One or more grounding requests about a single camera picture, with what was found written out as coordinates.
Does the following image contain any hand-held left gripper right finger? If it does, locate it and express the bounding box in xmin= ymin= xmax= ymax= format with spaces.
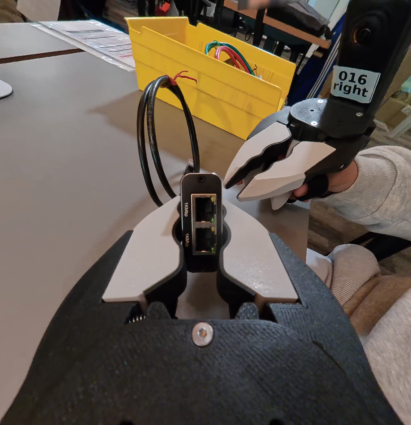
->
xmin=216 ymin=199 xmax=299 ymax=317

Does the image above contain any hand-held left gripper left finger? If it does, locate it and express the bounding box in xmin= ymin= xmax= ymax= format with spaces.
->
xmin=102 ymin=196 xmax=188 ymax=317

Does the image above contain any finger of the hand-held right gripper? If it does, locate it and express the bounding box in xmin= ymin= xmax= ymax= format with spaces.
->
xmin=237 ymin=140 xmax=336 ymax=203
xmin=223 ymin=122 xmax=292 ymax=189

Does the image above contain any yellow plastic bin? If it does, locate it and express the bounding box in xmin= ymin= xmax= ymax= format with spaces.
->
xmin=125 ymin=16 xmax=297 ymax=141

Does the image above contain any black network splitter adapter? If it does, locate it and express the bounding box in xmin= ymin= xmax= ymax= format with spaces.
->
xmin=180 ymin=173 xmax=223 ymax=273

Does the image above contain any green network cable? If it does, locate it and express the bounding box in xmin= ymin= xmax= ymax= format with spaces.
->
xmin=205 ymin=40 xmax=259 ymax=78

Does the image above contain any black network cable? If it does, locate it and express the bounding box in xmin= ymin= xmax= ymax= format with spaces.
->
xmin=136 ymin=75 xmax=201 ymax=208

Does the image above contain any person's right forearm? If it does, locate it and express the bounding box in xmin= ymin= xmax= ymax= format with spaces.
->
xmin=322 ymin=145 xmax=411 ymax=243

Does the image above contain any grey desk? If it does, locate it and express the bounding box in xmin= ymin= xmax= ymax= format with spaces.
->
xmin=0 ymin=21 xmax=310 ymax=425

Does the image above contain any person's right hand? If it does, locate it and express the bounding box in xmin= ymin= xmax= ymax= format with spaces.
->
xmin=293 ymin=159 xmax=359 ymax=200

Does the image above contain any blue jacket with white stripes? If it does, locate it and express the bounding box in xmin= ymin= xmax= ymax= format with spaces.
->
xmin=288 ymin=13 xmax=346 ymax=107

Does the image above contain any red twist tie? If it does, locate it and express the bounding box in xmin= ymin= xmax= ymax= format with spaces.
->
xmin=164 ymin=70 xmax=198 ymax=87

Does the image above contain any wooden table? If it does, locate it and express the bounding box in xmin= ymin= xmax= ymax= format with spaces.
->
xmin=222 ymin=0 xmax=332 ymax=67

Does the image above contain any black bag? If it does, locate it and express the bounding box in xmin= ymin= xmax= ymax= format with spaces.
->
xmin=269 ymin=2 xmax=333 ymax=38

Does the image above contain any printed instruction sheet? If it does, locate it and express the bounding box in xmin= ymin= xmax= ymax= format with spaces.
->
xmin=31 ymin=20 xmax=137 ymax=72

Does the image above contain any red network cable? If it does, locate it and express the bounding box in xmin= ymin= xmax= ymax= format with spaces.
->
xmin=214 ymin=46 xmax=254 ymax=75

